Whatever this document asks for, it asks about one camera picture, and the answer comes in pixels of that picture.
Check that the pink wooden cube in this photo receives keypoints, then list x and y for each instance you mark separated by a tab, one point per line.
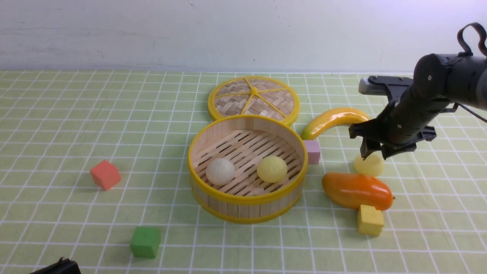
313	151

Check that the yellow bun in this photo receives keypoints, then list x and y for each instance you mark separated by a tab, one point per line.
372	166
272	169

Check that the green checked tablecloth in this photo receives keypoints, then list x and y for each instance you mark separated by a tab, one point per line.
57	125

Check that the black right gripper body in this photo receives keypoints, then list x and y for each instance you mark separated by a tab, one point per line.
403	121

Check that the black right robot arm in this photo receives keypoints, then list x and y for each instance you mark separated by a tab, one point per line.
441	83

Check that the yellow wooden cube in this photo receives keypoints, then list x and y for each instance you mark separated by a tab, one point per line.
370	221

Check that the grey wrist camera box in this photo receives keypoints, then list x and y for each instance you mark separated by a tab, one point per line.
390	86

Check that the woven bamboo steamer lid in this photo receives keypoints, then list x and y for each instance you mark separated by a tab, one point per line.
254	95

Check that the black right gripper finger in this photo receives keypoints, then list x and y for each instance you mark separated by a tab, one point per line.
389	151
368	147

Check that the white toy bun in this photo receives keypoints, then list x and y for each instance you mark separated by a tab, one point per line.
220	171

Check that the red wooden cube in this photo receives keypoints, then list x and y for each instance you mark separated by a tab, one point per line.
105	175

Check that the bamboo steamer tray yellow rim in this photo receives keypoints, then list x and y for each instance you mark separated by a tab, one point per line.
245	140

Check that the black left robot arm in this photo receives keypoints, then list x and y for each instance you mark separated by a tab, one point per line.
62	266

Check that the yellow toy banana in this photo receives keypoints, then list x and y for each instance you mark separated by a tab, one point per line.
332	118

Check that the orange toy mango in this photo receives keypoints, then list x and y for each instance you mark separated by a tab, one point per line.
353	190

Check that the green wooden cube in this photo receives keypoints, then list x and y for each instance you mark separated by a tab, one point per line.
145	242

